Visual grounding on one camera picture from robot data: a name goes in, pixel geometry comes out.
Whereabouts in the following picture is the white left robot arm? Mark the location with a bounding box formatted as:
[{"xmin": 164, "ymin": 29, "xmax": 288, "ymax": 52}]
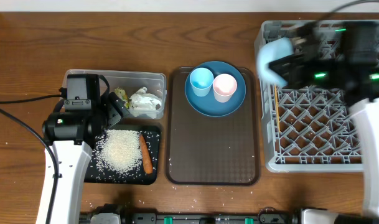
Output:
[{"xmin": 36, "ymin": 74, "xmax": 129, "ymax": 223}]

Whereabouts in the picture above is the grey dishwasher rack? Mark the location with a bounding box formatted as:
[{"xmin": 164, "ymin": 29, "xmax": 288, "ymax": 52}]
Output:
[{"xmin": 254, "ymin": 20, "xmax": 379, "ymax": 172}]

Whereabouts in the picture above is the white napkin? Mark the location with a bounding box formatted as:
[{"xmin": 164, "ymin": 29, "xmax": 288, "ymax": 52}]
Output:
[{"xmin": 129, "ymin": 86, "xmax": 162, "ymax": 119}]

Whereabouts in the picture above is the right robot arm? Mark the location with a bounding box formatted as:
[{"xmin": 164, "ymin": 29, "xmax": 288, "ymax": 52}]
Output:
[{"xmin": 256, "ymin": 21, "xmax": 379, "ymax": 223}]

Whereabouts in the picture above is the wooden chopstick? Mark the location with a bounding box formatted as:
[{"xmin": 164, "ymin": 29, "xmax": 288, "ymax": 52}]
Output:
[{"xmin": 274, "ymin": 85, "xmax": 280, "ymax": 134}]

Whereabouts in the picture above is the light blue cup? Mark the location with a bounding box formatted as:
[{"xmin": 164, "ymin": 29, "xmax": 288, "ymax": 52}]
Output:
[{"xmin": 189, "ymin": 68, "xmax": 214, "ymax": 97}]

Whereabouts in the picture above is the brown plastic tray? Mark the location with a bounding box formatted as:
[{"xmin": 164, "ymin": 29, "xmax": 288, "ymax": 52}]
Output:
[{"xmin": 165, "ymin": 67, "xmax": 261, "ymax": 186}]

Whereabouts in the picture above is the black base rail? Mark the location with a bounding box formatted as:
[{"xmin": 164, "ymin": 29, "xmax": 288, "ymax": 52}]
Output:
[{"xmin": 78, "ymin": 204, "xmax": 300, "ymax": 224}]

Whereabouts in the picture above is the light blue bowl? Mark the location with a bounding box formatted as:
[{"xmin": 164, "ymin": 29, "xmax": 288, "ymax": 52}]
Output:
[{"xmin": 256, "ymin": 37, "xmax": 294, "ymax": 87}]

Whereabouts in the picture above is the orange carrot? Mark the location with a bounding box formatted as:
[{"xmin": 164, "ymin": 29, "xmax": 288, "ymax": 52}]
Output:
[{"xmin": 139, "ymin": 134, "xmax": 153, "ymax": 174}]

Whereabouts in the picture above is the black plastic tray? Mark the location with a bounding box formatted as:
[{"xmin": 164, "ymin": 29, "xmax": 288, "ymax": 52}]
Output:
[{"xmin": 85, "ymin": 124, "xmax": 161, "ymax": 185}]

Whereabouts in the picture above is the white rice pile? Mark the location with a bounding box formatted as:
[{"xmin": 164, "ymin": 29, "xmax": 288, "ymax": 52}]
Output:
[{"xmin": 95, "ymin": 129, "xmax": 142, "ymax": 175}]

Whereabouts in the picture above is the dark blue plate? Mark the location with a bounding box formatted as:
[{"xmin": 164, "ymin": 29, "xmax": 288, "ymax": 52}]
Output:
[{"xmin": 185, "ymin": 61, "xmax": 246, "ymax": 117}]

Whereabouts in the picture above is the green food wrapper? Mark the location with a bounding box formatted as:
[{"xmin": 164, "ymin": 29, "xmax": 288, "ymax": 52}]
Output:
[{"xmin": 114, "ymin": 88, "xmax": 129, "ymax": 109}]

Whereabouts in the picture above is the clear plastic bin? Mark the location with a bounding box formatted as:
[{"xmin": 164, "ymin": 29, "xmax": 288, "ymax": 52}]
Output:
[{"xmin": 62, "ymin": 69, "xmax": 167, "ymax": 119}]

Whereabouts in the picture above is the pink cup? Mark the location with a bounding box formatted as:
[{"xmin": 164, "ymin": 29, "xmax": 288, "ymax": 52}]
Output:
[{"xmin": 213, "ymin": 73, "xmax": 237, "ymax": 103}]

